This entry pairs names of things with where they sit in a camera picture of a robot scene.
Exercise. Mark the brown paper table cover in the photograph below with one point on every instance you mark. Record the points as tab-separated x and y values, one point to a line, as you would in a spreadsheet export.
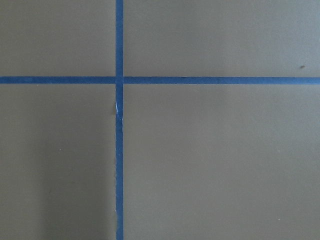
159	119

